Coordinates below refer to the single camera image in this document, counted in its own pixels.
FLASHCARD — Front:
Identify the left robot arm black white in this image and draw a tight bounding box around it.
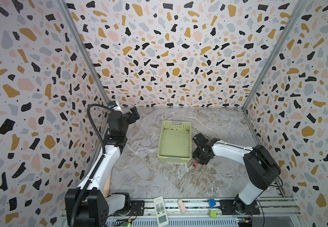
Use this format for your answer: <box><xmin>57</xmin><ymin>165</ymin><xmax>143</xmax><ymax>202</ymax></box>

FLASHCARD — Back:
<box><xmin>65</xmin><ymin>101</ymin><xmax>140</xmax><ymax>227</ymax></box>

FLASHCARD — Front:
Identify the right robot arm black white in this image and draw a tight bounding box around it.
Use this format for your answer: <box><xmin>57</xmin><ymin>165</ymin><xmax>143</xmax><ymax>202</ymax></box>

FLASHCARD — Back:
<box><xmin>192</xmin><ymin>133</ymin><xmax>281</xmax><ymax>214</ymax></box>

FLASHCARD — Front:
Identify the light green plastic bin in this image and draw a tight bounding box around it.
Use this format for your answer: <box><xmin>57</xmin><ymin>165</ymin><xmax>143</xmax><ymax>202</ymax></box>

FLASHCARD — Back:
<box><xmin>157</xmin><ymin>120</ymin><xmax>192</xmax><ymax>164</ymax></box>

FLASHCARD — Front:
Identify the blue cube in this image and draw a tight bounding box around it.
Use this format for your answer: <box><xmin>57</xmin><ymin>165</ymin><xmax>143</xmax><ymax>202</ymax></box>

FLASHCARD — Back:
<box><xmin>208</xmin><ymin>199</ymin><xmax>216</xmax><ymax>207</ymax></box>

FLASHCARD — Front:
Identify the pink clip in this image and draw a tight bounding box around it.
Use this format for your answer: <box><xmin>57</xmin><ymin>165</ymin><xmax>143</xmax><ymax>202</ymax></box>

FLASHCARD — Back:
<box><xmin>178</xmin><ymin>200</ymin><xmax>188</xmax><ymax>215</ymax></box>

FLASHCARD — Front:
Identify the green cube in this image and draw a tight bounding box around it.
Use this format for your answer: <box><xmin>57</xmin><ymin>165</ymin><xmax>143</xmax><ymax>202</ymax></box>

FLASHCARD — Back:
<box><xmin>209</xmin><ymin>210</ymin><xmax>218</xmax><ymax>219</ymax></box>

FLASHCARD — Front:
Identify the white remote control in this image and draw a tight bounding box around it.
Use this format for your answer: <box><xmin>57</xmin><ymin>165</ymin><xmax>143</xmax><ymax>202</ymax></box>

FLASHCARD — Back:
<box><xmin>153</xmin><ymin>196</ymin><xmax>169</xmax><ymax>227</ymax></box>

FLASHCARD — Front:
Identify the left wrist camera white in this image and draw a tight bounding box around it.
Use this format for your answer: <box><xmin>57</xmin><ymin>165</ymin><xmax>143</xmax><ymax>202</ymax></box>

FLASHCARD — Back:
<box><xmin>108</xmin><ymin>100</ymin><xmax>123</xmax><ymax>113</ymax></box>

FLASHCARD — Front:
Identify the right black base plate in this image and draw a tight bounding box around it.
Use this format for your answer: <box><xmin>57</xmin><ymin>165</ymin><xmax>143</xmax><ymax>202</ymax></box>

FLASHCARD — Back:
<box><xmin>219</xmin><ymin>200</ymin><xmax>260</xmax><ymax>215</ymax></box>

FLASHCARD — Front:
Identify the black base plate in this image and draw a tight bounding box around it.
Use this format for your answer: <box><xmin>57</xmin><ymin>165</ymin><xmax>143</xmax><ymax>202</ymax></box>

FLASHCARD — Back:
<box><xmin>219</xmin><ymin>200</ymin><xmax>260</xmax><ymax>215</ymax></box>
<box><xmin>107</xmin><ymin>200</ymin><xmax>145</xmax><ymax>217</ymax></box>

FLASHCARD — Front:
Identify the aluminium rail frame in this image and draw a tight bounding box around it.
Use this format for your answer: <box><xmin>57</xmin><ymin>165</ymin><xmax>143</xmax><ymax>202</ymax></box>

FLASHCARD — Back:
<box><xmin>105</xmin><ymin>197</ymin><xmax>306</xmax><ymax>227</ymax></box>

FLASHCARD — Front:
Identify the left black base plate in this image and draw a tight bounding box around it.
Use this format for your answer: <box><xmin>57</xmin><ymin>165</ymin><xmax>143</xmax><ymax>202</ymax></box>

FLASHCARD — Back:
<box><xmin>107</xmin><ymin>200</ymin><xmax>145</xmax><ymax>217</ymax></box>

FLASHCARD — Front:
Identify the black corrugated cable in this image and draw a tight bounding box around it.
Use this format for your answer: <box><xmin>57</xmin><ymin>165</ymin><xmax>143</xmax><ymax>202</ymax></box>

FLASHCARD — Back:
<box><xmin>69</xmin><ymin>103</ymin><xmax>115</xmax><ymax>227</ymax></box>

